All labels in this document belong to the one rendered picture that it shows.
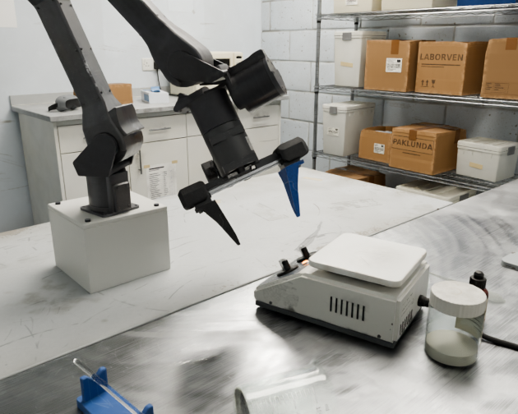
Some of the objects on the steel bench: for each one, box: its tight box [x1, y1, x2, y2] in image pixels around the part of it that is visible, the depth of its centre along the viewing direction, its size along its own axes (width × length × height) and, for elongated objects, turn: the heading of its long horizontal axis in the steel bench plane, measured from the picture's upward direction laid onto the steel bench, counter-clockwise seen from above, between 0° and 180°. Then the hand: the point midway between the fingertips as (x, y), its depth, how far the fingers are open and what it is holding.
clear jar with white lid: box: [423, 281, 487, 368], centre depth 58 cm, size 6×6×8 cm
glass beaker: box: [233, 357, 340, 414], centre depth 46 cm, size 6×8×7 cm
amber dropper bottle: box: [469, 270, 488, 321], centre depth 66 cm, size 3×3×7 cm
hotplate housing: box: [254, 250, 430, 348], centre depth 68 cm, size 22×13×8 cm, turn 57°
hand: (258, 208), depth 70 cm, fingers open, 9 cm apart
